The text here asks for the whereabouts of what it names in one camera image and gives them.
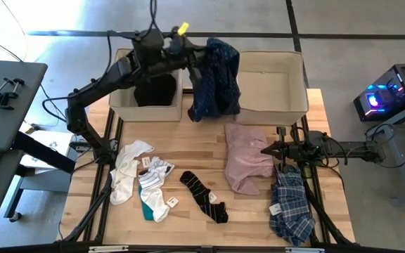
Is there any white box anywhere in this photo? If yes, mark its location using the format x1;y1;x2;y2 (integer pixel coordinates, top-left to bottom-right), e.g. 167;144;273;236
18;121;79;169

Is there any white sock with teal heel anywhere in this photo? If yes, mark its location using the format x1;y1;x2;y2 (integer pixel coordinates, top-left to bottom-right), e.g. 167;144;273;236
138;184;179;223

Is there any pink button shirt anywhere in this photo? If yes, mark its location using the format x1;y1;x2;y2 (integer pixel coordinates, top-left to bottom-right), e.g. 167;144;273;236
224;122;275;197

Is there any white grey-striped sock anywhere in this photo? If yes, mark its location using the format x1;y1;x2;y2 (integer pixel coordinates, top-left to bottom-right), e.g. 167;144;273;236
138;156;176;190

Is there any grey metal table stand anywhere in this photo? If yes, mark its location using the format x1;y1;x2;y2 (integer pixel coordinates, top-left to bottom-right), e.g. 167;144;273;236
365;98;405;207

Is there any white metal bracket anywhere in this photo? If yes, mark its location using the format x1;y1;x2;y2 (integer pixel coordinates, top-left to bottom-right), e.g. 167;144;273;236
88;245;130;253

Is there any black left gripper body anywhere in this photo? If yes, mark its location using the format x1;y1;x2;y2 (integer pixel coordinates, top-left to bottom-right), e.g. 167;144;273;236
169;34;209;71

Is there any grey desk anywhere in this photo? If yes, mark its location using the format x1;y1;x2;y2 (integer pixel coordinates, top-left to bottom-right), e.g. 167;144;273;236
0;60;49;152

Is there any blue plaid shirt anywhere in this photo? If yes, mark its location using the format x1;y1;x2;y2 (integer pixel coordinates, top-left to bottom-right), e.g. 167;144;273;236
269;164;316;247

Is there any black computer with coloured lights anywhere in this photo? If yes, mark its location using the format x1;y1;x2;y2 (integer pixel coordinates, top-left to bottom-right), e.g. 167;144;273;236
352;63;405;122

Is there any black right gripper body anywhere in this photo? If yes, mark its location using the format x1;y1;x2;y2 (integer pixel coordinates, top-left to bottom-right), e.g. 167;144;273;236
280;140;311;162

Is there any black garment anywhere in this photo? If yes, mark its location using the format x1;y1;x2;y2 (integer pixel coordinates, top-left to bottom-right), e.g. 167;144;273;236
133;72;178;108

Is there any beige fabric storage bin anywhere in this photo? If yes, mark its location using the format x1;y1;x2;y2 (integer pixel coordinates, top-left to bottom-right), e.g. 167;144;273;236
108;48;184;123
235;50;310;127

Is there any black striped sock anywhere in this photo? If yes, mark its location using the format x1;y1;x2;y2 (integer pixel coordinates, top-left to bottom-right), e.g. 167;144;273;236
179;170;230;225

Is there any navy dotted shirt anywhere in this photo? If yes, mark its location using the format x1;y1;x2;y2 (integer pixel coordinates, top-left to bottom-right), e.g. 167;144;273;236
187;37;242;123

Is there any black hanging cable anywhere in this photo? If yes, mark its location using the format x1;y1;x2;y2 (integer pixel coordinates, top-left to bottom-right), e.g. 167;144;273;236
148;0;158;34

